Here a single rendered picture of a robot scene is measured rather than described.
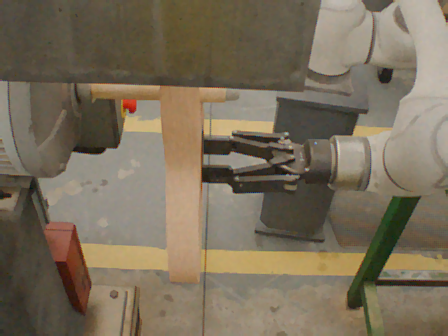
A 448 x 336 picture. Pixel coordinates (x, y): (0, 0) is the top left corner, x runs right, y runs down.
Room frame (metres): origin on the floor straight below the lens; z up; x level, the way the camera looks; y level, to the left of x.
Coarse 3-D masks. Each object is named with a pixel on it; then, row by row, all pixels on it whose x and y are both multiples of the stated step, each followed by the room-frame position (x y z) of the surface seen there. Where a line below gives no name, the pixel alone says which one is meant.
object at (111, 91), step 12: (96, 84) 0.54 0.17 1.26; (108, 84) 0.54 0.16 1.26; (120, 84) 0.54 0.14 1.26; (96, 96) 0.53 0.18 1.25; (108, 96) 0.53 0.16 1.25; (120, 96) 0.53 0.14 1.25; (132, 96) 0.54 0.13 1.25; (144, 96) 0.54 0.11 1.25; (156, 96) 0.54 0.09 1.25; (204, 96) 0.54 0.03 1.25; (216, 96) 0.54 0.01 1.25
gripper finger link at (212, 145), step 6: (204, 138) 0.62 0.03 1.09; (210, 138) 0.62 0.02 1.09; (216, 138) 0.62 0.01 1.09; (222, 138) 0.62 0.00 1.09; (228, 138) 0.62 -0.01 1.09; (204, 144) 0.61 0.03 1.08; (210, 144) 0.61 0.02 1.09; (216, 144) 0.61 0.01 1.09; (222, 144) 0.61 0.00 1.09; (228, 144) 0.62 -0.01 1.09; (204, 150) 0.61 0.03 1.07; (210, 150) 0.61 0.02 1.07; (216, 150) 0.61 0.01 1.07; (222, 150) 0.61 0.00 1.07
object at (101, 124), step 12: (84, 108) 0.74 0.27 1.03; (96, 108) 0.74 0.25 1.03; (108, 108) 0.74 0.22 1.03; (120, 108) 0.79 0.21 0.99; (84, 120) 0.73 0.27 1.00; (96, 120) 0.74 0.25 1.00; (108, 120) 0.74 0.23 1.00; (120, 120) 0.77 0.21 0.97; (84, 132) 0.73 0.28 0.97; (96, 132) 0.74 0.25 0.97; (108, 132) 0.74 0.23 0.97; (120, 132) 0.76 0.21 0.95; (84, 144) 0.73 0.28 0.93; (96, 144) 0.74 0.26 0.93; (108, 144) 0.74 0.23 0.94
